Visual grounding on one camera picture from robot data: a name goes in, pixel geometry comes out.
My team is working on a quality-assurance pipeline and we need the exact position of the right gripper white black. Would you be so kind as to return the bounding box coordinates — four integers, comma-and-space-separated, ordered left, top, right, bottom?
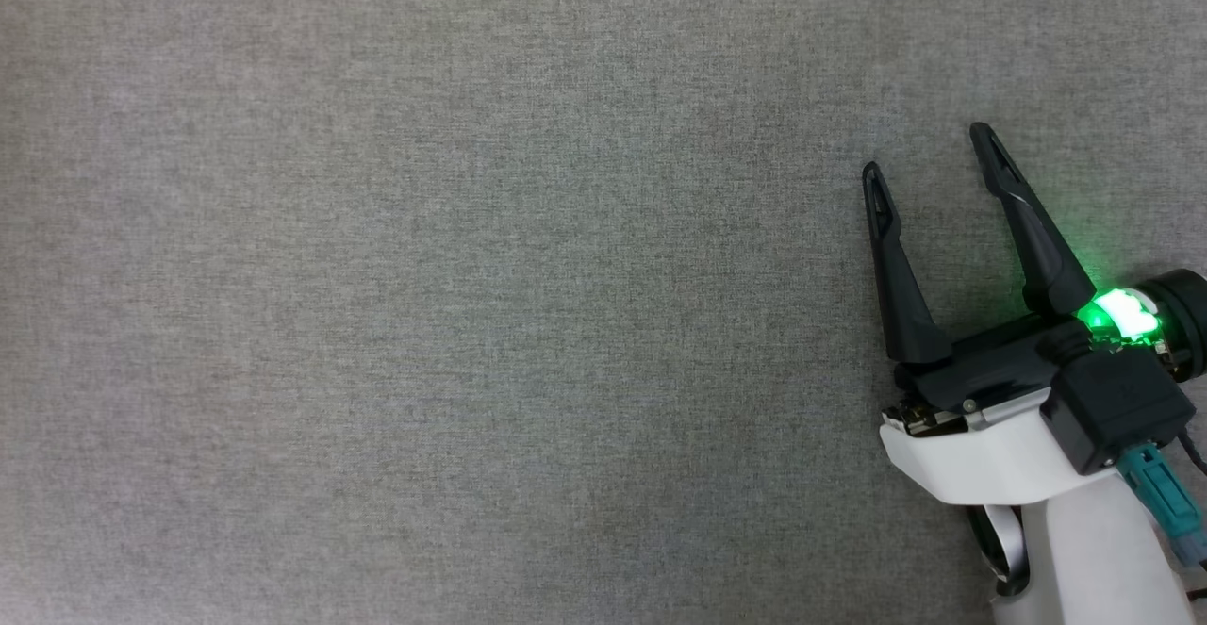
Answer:
862, 123, 1207, 508

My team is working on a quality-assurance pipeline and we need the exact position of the grey fabric sofa cushion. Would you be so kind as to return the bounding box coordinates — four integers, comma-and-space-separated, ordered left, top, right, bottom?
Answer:
0, 0, 1207, 625

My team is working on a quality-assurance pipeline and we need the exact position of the grey flat ribbon cable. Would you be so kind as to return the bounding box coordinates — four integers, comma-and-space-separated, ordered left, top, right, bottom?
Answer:
967, 504, 1033, 598

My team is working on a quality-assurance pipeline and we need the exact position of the right teal plug with cable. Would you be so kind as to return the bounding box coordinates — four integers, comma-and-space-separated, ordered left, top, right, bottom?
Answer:
1117, 432, 1207, 598

